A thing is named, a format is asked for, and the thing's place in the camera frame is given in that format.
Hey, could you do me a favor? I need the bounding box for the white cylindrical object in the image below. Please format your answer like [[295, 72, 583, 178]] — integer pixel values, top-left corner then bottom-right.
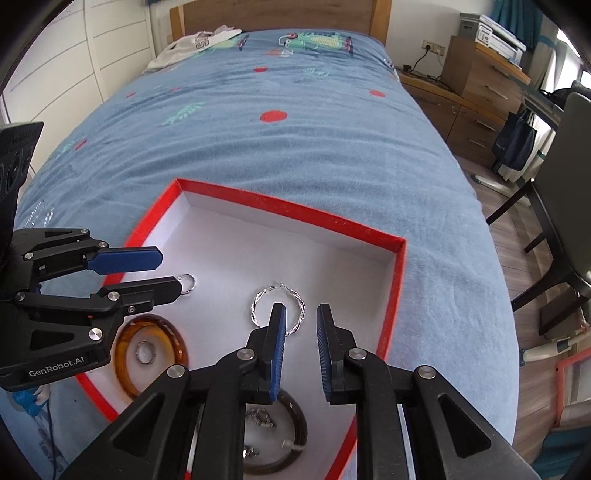
[[522, 335, 583, 365]]

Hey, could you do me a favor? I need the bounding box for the thick amber bangle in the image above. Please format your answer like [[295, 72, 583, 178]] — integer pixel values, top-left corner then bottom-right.
[[115, 314, 188, 400]]

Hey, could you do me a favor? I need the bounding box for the thin brown bangle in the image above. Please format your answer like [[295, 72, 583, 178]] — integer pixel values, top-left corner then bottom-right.
[[242, 390, 308, 476]]

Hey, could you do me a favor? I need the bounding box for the blue printed blanket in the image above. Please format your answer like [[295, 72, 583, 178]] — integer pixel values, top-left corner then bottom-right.
[[0, 28, 518, 480]]

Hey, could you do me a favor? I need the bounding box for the low wooden cabinet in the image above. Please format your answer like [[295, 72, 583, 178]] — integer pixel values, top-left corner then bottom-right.
[[399, 71, 509, 169]]

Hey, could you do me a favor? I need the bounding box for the grey chair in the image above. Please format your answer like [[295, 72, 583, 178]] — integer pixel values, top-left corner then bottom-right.
[[486, 91, 591, 335]]

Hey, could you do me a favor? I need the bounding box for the silver wristwatch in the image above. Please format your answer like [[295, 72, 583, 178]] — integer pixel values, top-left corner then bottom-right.
[[242, 406, 278, 460]]

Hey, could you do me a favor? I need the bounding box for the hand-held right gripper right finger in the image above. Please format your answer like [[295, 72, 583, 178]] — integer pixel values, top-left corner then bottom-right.
[[315, 303, 543, 480]]

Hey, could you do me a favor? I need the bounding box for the white wardrobe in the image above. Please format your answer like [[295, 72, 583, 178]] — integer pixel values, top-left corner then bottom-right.
[[0, 0, 174, 125]]

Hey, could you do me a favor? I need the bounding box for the orange framed board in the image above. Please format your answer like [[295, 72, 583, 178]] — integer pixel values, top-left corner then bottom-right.
[[554, 346, 591, 428]]

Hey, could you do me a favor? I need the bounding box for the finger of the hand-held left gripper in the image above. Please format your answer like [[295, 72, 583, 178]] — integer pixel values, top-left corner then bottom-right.
[[9, 226, 163, 296], [14, 275, 183, 370]]

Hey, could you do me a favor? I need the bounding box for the black power cable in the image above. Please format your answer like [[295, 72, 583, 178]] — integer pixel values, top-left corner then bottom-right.
[[401, 46, 462, 93]]

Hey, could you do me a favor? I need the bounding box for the white garment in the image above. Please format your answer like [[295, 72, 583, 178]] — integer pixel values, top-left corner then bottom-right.
[[143, 25, 243, 75]]

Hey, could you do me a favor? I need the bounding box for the window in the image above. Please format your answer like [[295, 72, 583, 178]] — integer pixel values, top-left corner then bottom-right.
[[554, 28, 591, 88]]

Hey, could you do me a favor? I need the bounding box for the twisted silver hoop earring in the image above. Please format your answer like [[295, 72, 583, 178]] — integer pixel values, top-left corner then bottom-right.
[[250, 281, 306, 337]]

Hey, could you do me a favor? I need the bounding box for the wooden headboard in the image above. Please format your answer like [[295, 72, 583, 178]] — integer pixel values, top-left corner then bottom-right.
[[169, 0, 392, 44]]

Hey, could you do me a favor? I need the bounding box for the small silver ring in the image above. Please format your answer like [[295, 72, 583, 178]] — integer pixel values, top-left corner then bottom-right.
[[135, 340, 158, 365]]

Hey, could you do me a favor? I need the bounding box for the white printer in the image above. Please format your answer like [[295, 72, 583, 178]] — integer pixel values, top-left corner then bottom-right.
[[459, 13, 527, 65]]

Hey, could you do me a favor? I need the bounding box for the tall wooden drawer cabinet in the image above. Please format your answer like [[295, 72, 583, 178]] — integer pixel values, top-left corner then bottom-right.
[[442, 35, 532, 121]]

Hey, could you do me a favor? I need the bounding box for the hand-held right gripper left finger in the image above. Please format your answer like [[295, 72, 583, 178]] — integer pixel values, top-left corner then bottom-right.
[[60, 302, 288, 480]]

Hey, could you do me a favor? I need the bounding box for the red jewelry box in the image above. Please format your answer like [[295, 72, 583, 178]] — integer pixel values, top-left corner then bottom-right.
[[76, 178, 408, 480]]

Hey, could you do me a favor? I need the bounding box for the teal curtain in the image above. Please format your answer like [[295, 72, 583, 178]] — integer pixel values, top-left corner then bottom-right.
[[492, 0, 561, 90]]

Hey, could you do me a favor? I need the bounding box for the dark blue hanging bag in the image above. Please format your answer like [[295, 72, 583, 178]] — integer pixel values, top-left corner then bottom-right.
[[491, 111, 539, 174]]

